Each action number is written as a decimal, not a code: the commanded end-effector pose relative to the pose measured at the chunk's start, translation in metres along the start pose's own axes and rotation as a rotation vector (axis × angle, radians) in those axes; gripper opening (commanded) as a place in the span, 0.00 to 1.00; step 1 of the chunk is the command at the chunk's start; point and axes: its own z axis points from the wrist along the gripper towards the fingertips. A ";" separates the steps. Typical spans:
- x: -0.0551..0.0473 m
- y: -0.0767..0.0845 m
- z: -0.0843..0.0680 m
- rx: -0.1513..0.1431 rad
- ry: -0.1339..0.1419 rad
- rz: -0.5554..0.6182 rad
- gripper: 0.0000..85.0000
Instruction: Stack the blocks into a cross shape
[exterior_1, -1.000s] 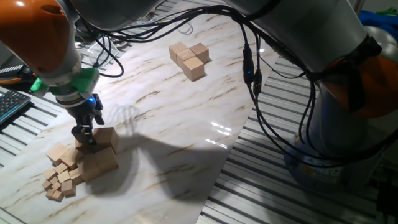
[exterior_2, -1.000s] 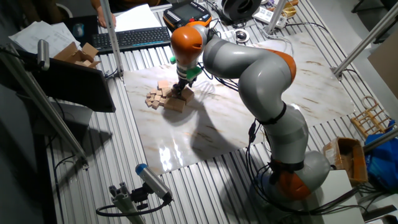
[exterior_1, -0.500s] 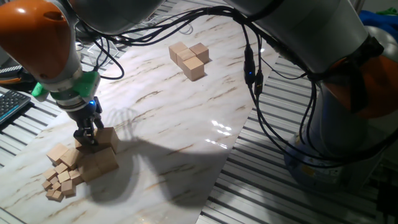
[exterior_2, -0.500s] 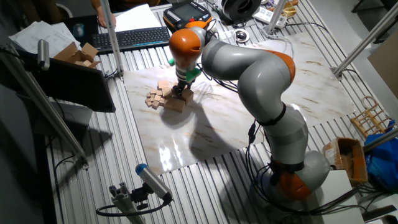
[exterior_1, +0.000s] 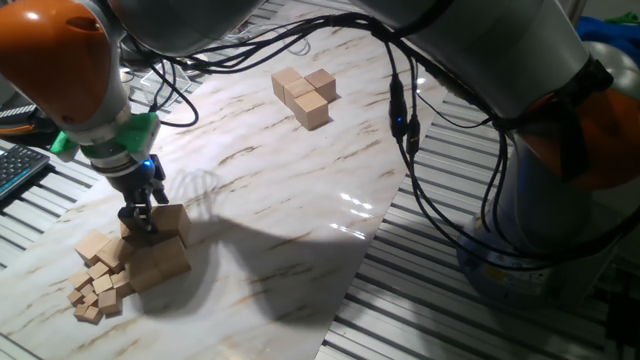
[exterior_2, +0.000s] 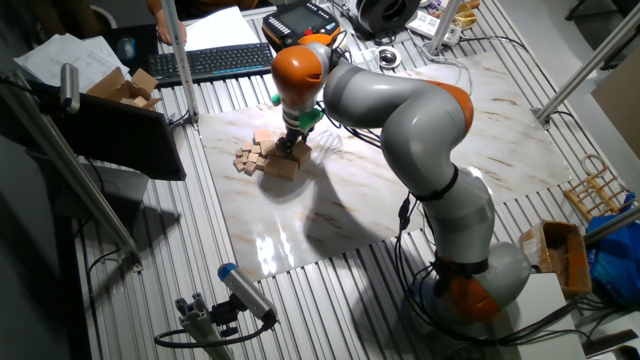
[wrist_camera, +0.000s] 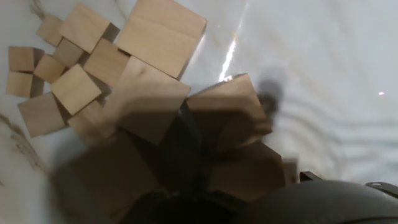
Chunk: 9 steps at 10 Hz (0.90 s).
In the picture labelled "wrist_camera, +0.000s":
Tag tiny wooden cube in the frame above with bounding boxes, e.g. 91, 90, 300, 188
5, 71, 45, 98
7, 46, 45, 73
33, 53, 67, 85
35, 13, 65, 48
52, 37, 85, 68

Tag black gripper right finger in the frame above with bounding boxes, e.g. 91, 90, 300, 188
300, 170, 398, 199

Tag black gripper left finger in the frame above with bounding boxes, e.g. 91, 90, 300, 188
120, 188, 249, 224

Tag marble pattern board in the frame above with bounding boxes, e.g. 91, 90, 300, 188
0, 0, 398, 224

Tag small wooden cube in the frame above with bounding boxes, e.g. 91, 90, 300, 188
83, 37, 131, 88
50, 63, 103, 116
58, 1, 112, 54
17, 91, 67, 139
67, 100, 116, 147

